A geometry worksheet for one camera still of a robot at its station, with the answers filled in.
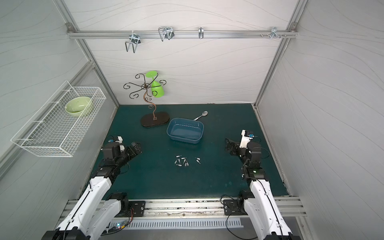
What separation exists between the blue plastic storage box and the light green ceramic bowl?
47cm

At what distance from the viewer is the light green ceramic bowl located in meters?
0.70

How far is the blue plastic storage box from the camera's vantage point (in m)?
0.98
